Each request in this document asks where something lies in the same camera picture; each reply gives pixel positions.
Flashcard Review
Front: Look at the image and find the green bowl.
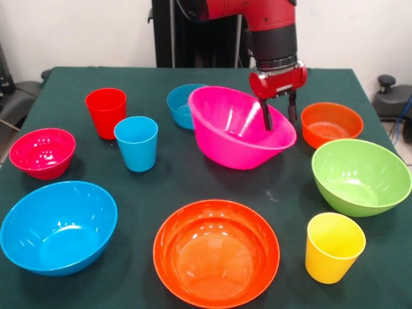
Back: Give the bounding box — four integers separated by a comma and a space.
311, 138, 412, 218

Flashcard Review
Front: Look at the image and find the dark green tablecloth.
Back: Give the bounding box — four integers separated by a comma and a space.
0, 66, 412, 309

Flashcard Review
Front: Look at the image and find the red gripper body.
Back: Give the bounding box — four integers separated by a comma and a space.
249, 60, 308, 100

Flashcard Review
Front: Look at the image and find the black pedestal leg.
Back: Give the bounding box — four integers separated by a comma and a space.
372, 75, 412, 144
0, 69, 52, 129

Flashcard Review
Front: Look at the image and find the blue cup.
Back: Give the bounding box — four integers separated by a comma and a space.
113, 116, 159, 173

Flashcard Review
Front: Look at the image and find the small blue bowl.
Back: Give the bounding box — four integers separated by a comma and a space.
166, 83, 209, 130

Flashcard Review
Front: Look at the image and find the blue cable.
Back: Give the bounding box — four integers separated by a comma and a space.
390, 95, 412, 144

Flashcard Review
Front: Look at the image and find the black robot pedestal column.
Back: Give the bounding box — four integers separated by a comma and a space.
147, 0, 258, 69

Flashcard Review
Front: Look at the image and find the large pink bowl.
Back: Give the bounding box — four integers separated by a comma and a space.
187, 85, 297, 171

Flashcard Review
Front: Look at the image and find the red cup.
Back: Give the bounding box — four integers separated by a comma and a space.
84, 88, 127, 140

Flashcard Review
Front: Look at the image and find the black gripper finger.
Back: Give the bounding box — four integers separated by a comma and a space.
258, 96, 275, 131
287, 91, 298, 124

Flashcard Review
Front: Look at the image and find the yellow cup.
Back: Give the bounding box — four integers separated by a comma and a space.
304, 212, 367, 285

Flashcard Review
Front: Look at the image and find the small orange bowl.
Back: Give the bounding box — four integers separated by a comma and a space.
301, 102, 364, 150

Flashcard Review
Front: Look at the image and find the small crimson bowl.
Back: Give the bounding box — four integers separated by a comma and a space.
8, 127, 77, 181

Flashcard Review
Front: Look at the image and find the large orange bowl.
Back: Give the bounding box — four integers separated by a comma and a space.
153, 199, 281, 309

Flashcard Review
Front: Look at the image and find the large blue bowl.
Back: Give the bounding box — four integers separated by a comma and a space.
0, 180, 118, 277

